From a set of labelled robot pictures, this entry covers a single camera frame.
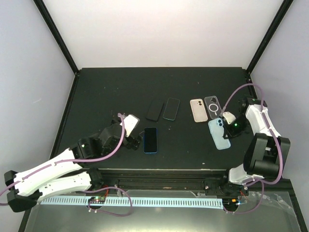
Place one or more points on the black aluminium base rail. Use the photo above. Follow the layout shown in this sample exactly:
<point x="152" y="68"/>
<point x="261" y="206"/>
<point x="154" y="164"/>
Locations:
<point x="211" y="182"/>

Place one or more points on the left small circuit board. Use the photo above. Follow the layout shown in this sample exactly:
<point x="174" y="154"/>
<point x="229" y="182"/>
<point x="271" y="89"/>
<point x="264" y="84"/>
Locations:
<point x="96" y="200"/>

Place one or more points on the right small circuit board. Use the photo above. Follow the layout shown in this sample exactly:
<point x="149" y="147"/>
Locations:
<point x="237" y="201"/>

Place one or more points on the black frame post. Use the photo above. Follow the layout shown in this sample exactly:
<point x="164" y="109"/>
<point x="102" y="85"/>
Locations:
<point x="279" y="16"/>
<point x="56" y="34"/>

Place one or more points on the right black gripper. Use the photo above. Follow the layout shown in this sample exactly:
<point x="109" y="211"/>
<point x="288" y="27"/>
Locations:
<point x="231" y="133"/>

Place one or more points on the right black frame post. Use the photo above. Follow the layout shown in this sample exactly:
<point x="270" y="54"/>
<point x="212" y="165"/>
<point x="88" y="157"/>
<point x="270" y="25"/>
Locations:
<point x="279" y="16"/>

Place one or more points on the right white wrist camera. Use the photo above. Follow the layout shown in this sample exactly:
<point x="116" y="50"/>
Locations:
<point x="228" y="117"/>

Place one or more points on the light blue phone case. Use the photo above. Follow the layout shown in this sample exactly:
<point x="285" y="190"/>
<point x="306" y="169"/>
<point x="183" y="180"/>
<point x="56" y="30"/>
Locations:
<point x="217" y="133"/>

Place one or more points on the small circuit board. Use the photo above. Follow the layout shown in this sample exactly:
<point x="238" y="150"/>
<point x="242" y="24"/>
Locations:
<point x="237" y="201"/>
<point x="96" y="200"/>

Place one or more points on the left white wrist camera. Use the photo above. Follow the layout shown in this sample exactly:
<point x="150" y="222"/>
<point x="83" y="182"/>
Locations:
<point x="130" y="123"/>

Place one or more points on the left black frame post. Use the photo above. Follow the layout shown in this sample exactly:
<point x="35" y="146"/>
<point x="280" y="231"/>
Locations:
<point x="56" y="34"/>

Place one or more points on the pink phone case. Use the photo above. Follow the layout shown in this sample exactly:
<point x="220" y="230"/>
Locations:
<point x="198" y="110"/>

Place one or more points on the clear phone case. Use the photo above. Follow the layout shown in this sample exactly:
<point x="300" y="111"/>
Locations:
<point x="213" y="107"/>

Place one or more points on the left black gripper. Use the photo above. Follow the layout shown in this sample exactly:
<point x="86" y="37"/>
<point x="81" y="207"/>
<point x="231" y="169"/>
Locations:
<point x="130" y="143"/>

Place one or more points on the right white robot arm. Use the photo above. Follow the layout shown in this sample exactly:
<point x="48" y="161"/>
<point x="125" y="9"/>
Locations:
<point x="266" y="155"/>

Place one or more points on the white slotted cable duct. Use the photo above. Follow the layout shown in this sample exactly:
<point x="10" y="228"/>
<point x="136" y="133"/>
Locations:
<point x="138" y="202"/>

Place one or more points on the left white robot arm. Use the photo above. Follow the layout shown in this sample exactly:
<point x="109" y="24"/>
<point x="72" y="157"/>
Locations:
<point x="28" y="188"/>

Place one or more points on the teal phone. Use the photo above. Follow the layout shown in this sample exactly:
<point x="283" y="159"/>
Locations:
<point x="171" y="109"/>

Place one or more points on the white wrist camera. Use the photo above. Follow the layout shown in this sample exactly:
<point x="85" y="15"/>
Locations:
<point x="228" y="117"/>
<point x="130" y="123"/>

